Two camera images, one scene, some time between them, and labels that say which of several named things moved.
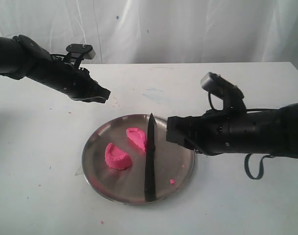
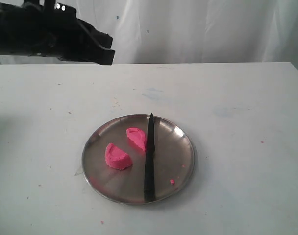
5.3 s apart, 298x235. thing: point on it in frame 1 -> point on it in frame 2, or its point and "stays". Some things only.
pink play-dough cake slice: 137,136 stays
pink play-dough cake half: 116,158 stays
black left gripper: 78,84 -> 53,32
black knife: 150,192 stays
